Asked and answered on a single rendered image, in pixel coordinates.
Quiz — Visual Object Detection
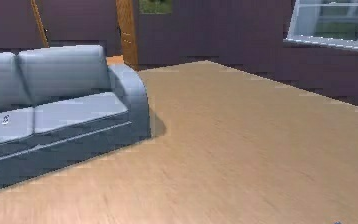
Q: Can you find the grey blue sofa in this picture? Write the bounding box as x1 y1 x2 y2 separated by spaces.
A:
0 44 152 194

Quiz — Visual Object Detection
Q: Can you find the brown wooden door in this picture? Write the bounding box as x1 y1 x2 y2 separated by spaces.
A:
115 0 140 70

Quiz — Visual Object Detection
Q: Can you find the white framed window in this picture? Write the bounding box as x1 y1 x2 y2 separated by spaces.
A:
283 0 358 52

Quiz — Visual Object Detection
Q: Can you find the green framed picture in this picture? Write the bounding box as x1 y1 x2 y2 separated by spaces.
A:
139 0 173 15

